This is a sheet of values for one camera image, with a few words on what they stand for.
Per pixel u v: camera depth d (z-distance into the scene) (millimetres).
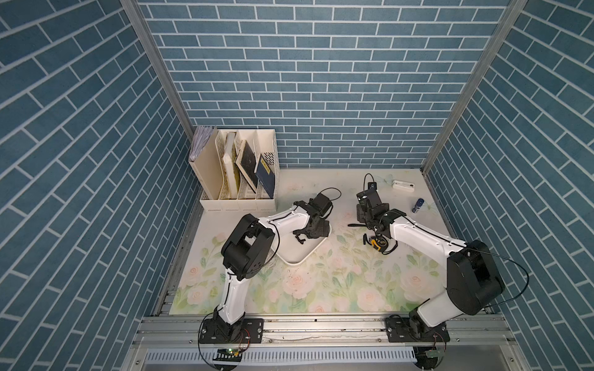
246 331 725
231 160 889
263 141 1048
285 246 929
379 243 911
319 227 861
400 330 737
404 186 1120
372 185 776
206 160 934
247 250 514
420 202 975
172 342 736
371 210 686
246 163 983
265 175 1048
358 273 867
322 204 778
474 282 445
